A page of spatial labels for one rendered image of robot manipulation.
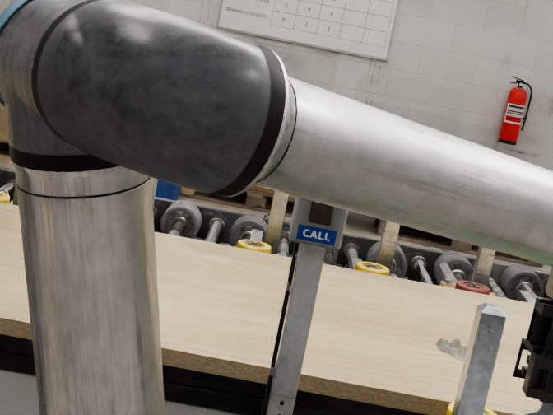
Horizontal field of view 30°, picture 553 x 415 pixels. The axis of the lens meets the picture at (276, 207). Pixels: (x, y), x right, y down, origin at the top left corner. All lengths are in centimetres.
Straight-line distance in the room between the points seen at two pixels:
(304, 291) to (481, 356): 26
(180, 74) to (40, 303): 26
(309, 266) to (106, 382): 58
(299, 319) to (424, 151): 64
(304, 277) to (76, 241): 62
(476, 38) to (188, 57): 796
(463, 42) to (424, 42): 32
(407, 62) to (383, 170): 781
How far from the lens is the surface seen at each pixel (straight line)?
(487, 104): 868
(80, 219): 83
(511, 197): 90
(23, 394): 175
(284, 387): 146
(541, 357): 127
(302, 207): 137
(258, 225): 289
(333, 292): 215
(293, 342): 143
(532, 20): 870
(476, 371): 147
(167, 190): 712
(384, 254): 253
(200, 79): 70
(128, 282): 86
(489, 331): 145
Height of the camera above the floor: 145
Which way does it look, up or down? 11 degrees down
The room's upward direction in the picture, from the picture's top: 11 degrees clockwise
